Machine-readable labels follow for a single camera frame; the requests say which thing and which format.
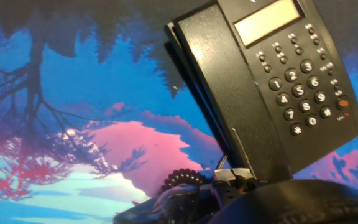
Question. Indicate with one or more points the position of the blue landscape print cloth mat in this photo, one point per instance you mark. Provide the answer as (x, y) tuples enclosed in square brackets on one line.
[(104, 109)]

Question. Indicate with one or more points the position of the black telephone handset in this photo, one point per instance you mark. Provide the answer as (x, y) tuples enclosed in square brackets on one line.
[(228, 93)]

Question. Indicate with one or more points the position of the black desk telephone base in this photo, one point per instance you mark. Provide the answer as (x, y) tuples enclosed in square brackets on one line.
[(306, 77)]

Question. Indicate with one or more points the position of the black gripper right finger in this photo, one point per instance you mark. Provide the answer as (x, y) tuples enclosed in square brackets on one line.
[(245, 175)]

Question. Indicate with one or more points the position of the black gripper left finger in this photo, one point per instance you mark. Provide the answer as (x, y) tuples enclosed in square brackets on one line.
[(224, 193)]

